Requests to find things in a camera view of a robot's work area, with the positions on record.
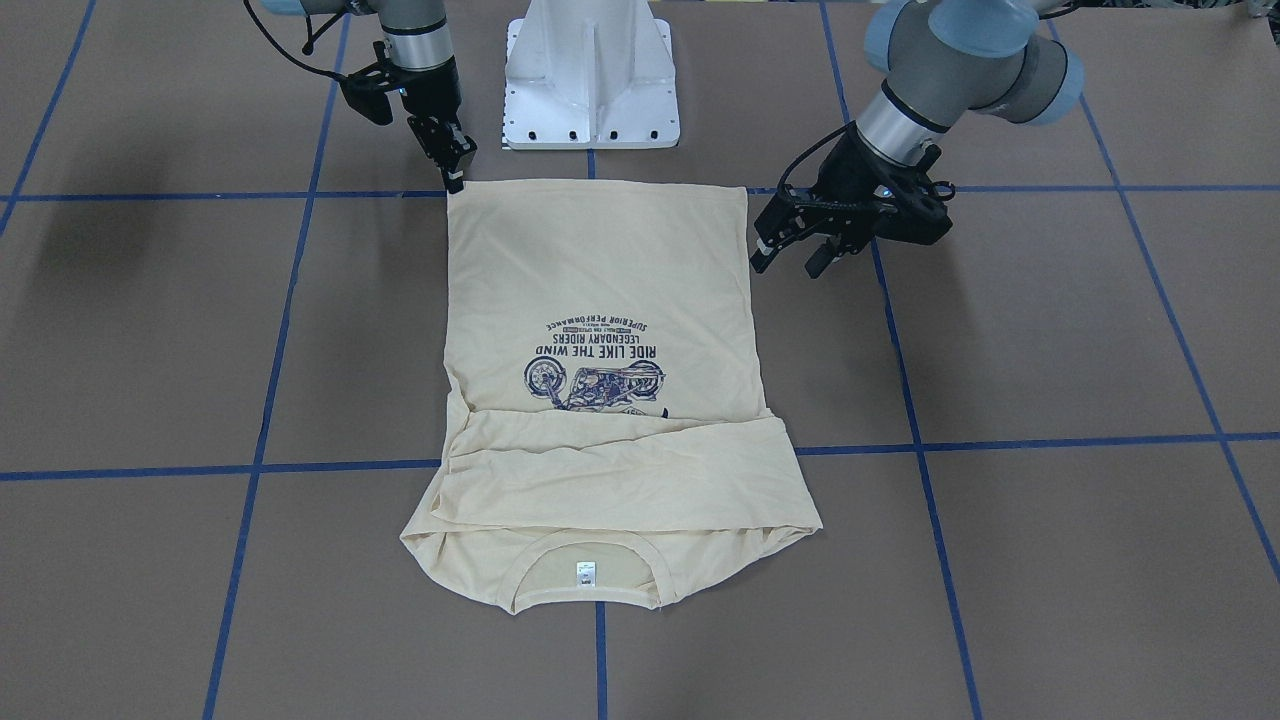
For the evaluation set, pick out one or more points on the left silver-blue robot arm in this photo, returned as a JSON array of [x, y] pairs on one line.
[[939, 60]]

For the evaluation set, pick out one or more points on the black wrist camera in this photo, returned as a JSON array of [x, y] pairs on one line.
[[912, 207], [367, 89]]

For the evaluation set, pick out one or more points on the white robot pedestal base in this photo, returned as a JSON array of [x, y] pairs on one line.
[[590, 75]]

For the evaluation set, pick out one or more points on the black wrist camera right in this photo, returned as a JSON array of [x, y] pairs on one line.
[[367, 89]]

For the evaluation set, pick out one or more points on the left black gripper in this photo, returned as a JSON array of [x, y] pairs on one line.
[[846, 178]]

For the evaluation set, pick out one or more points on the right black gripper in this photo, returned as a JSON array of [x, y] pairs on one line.
[[432, 93]]

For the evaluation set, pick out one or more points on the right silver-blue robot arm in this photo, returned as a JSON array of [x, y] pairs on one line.
[[414, 60]]

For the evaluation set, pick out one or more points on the cream long-sleeve printed shirt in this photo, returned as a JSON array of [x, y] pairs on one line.
[[607, 436]]

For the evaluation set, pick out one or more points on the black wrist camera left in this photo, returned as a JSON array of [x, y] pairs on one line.
[[912, 207]]

